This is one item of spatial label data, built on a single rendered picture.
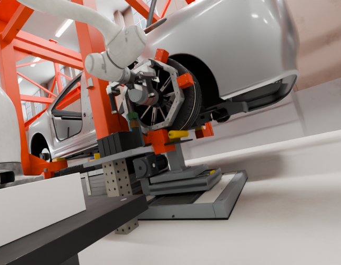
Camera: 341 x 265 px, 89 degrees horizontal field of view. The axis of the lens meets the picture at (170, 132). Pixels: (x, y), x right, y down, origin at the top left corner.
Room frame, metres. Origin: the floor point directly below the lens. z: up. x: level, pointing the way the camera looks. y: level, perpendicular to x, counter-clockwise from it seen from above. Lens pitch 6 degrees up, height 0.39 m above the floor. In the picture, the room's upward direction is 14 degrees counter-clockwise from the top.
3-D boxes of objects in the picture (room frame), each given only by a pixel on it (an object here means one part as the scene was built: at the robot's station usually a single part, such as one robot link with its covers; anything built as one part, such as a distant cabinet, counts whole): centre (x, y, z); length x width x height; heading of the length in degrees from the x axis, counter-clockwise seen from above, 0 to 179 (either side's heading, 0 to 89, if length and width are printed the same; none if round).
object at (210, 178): (1.45, -0.03, 0.13); 0.50 x 0.36 x 0.10; 60
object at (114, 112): (1.21, 0.35, 0.83); 0.04 x 0.04 x 0.16
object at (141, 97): (1.26, 0.12, 0.85); 0.21 x 0.14 x 0.14; 150
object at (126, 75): (0.83, 0.17, 0.83); 0.09 x 0.06 x 0.09; 60
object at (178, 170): (1.47, 0.00, 0.32); 0.40 x 0.30 x 0.28; 60
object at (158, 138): (1.36, 0.07, 0.48); 0.16 x 0.12 x 0.17; 150
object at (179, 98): (1.33, 0.09, 0.85); 0.54 x 0.07 x 0.54; 60
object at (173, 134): (1.35, -0.06, 0.51); 0.29 x 0.06 x 0.06; 150
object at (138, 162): (1.65, 0.21, 0.26); 0.42 x 0.18 x 0.35; 150
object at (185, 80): (1.17, -0.19, 0.85); 0.09 x 0.08 x 0.07; 60
